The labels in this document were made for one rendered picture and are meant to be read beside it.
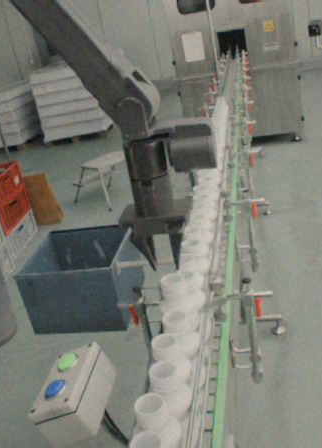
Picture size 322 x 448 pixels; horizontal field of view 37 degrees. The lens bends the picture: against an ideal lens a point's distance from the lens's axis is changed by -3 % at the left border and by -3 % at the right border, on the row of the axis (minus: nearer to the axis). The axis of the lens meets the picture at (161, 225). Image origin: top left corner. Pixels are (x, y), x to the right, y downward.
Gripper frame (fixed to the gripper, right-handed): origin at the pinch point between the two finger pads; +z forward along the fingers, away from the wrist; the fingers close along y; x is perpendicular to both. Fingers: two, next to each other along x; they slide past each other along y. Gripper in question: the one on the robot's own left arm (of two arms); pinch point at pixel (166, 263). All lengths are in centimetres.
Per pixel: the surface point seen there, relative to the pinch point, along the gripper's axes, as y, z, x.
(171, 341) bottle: -1.1, 6.8, 10.4
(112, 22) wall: 261, -44, -1033
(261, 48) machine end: -33, 13, -481
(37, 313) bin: 55, 42, -51
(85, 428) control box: 11.3, 14.9, 19.2
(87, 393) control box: 11.6, 12.3, 14.9
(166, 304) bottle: 0.8, 6.3, 1.6
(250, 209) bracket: -12, 16, -56
